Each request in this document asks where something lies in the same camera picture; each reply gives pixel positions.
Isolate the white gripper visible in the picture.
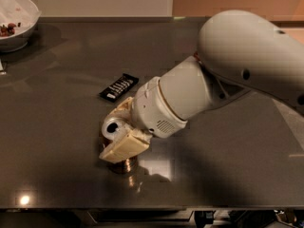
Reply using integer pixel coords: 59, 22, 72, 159
99, 77, 187, 163

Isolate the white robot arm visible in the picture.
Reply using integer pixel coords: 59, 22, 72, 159
100, 10, 304, 163

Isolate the white bowl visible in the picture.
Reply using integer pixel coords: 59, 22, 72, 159
0, 0, 41, 52

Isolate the orange soda can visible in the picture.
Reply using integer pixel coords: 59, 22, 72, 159
100, 122, 138, 175

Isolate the black snack bar wrapper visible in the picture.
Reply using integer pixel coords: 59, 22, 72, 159
99, 73, 139, 103

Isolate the red Coca-Cola can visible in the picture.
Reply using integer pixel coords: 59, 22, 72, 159
193, 51, 202, 65

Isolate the red fruit in bowl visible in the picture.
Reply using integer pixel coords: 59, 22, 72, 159
0, 23, 21, 37

